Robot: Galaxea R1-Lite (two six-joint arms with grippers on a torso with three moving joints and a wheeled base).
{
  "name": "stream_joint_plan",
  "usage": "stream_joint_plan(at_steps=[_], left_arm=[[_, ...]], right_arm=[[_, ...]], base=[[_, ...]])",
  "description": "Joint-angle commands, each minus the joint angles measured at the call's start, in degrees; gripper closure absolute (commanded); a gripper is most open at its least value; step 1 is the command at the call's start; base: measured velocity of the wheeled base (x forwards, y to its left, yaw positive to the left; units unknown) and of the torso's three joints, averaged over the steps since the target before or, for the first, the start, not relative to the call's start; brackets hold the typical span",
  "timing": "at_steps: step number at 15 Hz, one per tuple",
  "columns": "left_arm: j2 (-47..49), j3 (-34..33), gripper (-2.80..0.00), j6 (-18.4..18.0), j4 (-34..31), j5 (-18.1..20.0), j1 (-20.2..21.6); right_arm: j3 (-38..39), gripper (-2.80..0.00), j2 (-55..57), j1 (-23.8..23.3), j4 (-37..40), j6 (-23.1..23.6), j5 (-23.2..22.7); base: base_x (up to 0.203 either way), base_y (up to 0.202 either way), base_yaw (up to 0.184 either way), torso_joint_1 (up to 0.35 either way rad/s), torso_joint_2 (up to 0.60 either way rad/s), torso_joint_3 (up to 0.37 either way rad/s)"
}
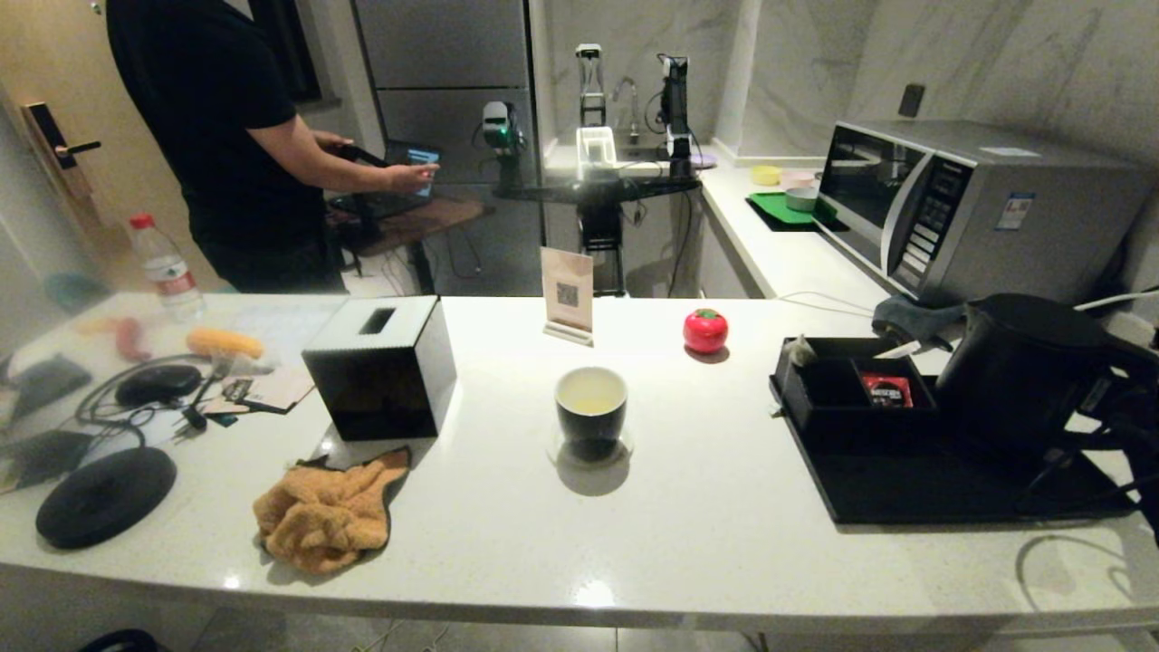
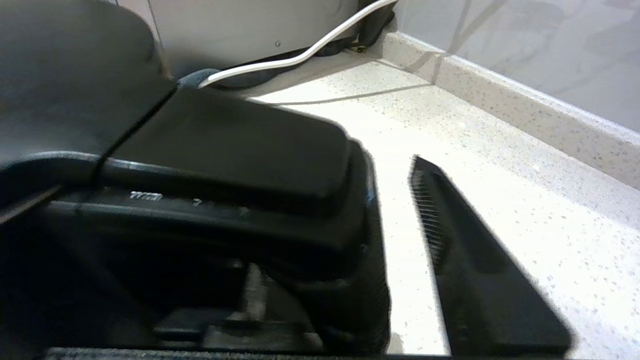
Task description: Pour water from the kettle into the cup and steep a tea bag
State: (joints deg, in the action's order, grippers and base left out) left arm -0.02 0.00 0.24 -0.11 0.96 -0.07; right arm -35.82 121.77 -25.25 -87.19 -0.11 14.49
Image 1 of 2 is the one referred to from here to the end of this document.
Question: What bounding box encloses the black electric kettle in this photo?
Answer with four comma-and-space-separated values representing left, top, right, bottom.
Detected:
933, 292, 1133, 454

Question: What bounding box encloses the clear plastic water bottle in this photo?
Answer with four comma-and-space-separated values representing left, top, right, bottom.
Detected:
128, 213, 206, 323

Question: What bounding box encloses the black serving tray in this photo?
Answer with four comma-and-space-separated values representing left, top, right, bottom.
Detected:
768, 376, 1138, 526

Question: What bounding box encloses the grey cloth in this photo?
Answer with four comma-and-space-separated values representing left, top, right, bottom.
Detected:
871, 297, 968, 345

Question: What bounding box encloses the silver microwave oven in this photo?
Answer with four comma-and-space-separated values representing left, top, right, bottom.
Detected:
812, 120, 1158, 309

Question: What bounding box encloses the red coffee sachet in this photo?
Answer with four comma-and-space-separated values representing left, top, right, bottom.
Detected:
858, 372, 912, 410

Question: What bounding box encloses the black compartment organizer box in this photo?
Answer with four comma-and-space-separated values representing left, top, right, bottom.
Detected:
772, 338, 939, 454

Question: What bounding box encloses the green cutting board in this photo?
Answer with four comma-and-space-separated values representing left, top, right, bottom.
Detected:
744, 190, 848, 233

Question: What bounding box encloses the red tomato-shaped timer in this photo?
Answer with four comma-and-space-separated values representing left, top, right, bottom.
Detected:
682, 309, 729, 356

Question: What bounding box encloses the black ceramic cup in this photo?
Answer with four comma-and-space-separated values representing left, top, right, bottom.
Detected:
554, 367, 628, 463

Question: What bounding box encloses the black teleoperation stand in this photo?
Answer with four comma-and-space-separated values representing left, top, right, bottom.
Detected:
493, 42, 703, 300

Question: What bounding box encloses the QR code sign stand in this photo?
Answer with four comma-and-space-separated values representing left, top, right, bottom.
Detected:
541, 247, 595, 349

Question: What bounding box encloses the chrome kitchen faucet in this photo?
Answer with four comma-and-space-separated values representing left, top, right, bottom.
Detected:
612, 77, 640, 146

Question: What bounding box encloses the brown wooden side table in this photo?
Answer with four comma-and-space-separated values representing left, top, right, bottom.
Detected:
344, 195, 494, 295

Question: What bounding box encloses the black tissue box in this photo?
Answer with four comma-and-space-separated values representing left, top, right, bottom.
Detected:
302, 296, 458, 443

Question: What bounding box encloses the open laptop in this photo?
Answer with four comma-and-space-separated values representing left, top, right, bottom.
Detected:
330, 140, 445, 218

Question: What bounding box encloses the silver refrigerator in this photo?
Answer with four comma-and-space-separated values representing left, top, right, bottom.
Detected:
351, 0, 544, 298

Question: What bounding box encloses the orange fluffy cloth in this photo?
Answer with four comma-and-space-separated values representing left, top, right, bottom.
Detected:
254, 446, 413, 575

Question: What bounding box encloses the brown paper packet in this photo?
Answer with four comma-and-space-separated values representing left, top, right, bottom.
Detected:
201, 369, 316, 417

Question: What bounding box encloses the clear plastic wrapper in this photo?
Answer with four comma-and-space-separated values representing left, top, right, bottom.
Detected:
213, 349, 277, 381

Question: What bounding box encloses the dark window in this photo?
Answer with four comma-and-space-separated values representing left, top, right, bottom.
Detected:
272, 0, 323, 102

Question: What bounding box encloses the yellow toy corn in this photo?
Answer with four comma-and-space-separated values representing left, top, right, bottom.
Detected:
186, 329, 265, 361

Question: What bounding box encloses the person in black shirt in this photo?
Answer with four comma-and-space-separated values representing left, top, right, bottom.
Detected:
104, 0, 445, 292

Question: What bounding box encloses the black computer mouse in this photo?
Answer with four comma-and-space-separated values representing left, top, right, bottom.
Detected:
115, 364, 204, 408

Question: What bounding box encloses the red toy chili pepper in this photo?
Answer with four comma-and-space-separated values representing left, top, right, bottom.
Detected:
112, 317, 151, 363

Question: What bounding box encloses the round black kettle base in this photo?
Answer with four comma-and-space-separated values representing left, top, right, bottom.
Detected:
36, 446, 178, 550

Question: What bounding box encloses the round black base part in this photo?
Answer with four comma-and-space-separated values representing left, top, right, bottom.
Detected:
80, 629, 157, 652

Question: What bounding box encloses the teal stool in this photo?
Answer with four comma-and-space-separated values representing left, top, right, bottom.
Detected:
43, 272, 114, 313

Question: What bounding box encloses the black pouch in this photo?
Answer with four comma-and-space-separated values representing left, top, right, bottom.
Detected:
9, 355, 91, 419

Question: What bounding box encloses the dark flat device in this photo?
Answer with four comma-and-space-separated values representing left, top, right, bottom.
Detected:
0, 429, 96, 494

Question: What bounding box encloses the thick white cable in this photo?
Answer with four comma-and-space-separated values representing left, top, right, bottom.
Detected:
1076, 288, 1159, 313

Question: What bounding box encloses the thin white cable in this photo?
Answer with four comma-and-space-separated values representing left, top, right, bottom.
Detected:
774, 292, 893, 318

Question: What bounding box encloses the door lock with handle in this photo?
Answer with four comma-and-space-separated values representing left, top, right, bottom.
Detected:
20, 100, 102, 200

